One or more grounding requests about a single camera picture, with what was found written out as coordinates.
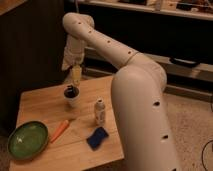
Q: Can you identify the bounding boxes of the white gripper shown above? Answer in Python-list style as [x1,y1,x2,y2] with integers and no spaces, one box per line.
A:
[61,35,86,86]

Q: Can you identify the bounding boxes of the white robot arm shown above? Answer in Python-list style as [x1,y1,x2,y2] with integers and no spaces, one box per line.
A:
[63,13,182,171]

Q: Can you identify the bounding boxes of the grey metal beam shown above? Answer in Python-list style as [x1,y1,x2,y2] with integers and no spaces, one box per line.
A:
[86,47,213,83]

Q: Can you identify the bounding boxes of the white cup with dark content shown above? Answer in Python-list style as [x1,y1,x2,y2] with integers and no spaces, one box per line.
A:
[64,85,79,107]

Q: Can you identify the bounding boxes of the small white bottle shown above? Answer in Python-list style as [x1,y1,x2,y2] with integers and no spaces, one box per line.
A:
[94,98,106,126]

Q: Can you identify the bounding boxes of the wooden table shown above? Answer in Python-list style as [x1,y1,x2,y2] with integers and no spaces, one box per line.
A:
[9,76,123,171]

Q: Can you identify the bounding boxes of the orange carrot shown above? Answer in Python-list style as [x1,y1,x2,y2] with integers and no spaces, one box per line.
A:
[50,120,69,143]

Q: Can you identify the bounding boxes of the blue sponge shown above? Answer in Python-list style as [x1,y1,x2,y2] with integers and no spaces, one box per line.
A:
[86,127,109,150]

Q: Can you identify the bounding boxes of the green bowl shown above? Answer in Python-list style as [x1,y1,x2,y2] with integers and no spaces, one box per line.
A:
[7,121,49,161]

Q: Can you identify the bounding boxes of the upper shelf with clutter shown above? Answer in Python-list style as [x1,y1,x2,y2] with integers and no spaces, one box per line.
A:
[70,0,213,21]

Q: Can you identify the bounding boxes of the black handle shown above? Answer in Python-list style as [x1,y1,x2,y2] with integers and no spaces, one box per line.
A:
[169,58,201,68]

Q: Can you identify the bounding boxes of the black cable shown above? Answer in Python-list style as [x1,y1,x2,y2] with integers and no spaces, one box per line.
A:
[201,99,213,171]

